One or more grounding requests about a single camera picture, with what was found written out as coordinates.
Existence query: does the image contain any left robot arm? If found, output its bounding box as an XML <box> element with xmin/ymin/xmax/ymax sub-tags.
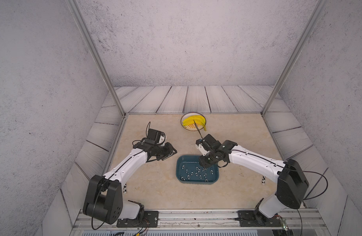
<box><xmin>82</xmin><ymin>138</ymin><xmax>178</xmax><ymax>225</ymax></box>

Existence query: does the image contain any yellow banana bunch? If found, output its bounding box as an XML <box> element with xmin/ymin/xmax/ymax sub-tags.
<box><xmin>182</xmin><ymin>115</ymin><xmax>207</xmax><ymax>132</ymax></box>

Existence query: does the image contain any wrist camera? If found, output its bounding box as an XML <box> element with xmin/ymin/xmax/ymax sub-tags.
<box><xmin>146</xmin><ymin>128</ymin><xmax>166</xmax><ymax>146</ymax></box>
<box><xmin>196</xmin><ymin>134</ymin><xmax>221</xmax><ymax>155</ymax></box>

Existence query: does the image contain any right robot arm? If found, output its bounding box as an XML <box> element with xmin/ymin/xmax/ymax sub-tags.
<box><xmin>196</xmin><ymin>139</ymin><xmax>309</xmax><ymax>218</ymax></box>

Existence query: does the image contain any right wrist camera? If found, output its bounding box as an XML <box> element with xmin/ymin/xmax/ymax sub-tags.
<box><xmin>196</xmin><ymin>134</ymin><xmax>221</xmax><ymax>155</ymax></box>

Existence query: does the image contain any frame post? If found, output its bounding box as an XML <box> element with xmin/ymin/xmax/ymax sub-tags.
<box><xmin>66</xmin><ymin>0</ymin><xmax>126</xmax><ymax>117</ymax></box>
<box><xmin>261</xmin><ymin>0</ymin><xmax>328</xmax><ymax>118</ymax></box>

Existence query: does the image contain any round patterned plate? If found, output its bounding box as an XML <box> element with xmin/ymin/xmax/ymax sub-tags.
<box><xmin>180</xmin><ymin>112</ymin><xmax>207</xmax><ymax>132</ymax></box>

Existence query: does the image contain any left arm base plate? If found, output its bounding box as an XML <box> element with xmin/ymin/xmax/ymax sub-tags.
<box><xmin>117</xmin><ymin>210</ymin><xmax>159</xmax><ymax>228</ymax></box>

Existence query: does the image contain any aluminium mounting rail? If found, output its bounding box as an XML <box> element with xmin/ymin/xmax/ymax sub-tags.
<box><xmin>70</xmin><ymin>208</ymin><xmax>330</xmax><ymax>236</ymax></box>

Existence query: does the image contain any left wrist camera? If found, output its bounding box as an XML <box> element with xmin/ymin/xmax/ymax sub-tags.
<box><xmin>146</xmin><ymin>128</ymin><xmax>166</xmax><ymax>146</ymax></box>

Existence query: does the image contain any left frame post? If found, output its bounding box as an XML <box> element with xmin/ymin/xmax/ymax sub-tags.
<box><xmin>66</xmin><ymin>0</ymin><xmax>126</xmax><ymax>117</ymax></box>

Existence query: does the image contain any right frame post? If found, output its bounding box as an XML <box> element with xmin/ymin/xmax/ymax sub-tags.
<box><xmin>261</xmin><ymin>0</ymin><xmax>328</xmax><ymax>118</ymax></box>

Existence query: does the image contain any teal plastic storage box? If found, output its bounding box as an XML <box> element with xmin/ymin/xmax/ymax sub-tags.
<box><xmin>176</xmin><ymin>155</ymin><xmax>219</xmax><ymax>184</ymax></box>

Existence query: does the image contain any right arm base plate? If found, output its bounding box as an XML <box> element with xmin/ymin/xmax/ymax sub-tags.
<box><xmin>235</xmin><ymin>210</ymin><xmax>283</xmax><ymax>227</ymax></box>

